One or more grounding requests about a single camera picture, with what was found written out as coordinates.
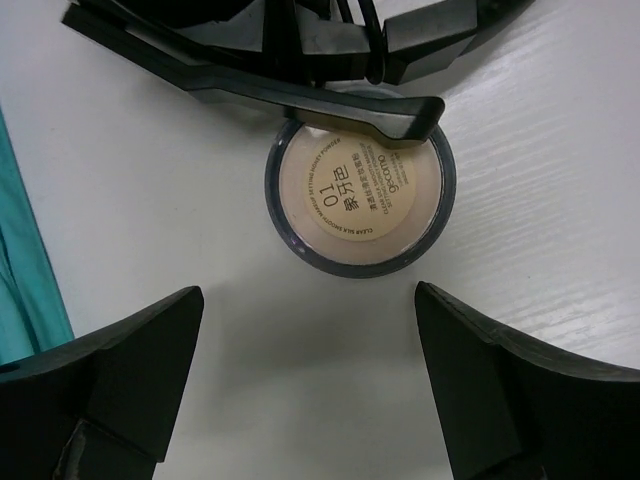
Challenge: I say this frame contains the round beige powder compact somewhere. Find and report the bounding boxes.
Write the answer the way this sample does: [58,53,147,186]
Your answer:
[265,120,457,279]

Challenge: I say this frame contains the turquoise shorts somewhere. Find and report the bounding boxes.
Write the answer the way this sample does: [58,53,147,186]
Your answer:
[0,122,74,365]

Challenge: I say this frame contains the black wired headphones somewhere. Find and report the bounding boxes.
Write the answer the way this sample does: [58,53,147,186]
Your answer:
[62,1,527,148]

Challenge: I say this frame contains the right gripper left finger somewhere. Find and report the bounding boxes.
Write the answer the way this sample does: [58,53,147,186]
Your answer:
[1,286,204,479]

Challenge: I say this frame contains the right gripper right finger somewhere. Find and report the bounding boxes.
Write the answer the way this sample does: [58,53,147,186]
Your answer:
[415,282,639,479]

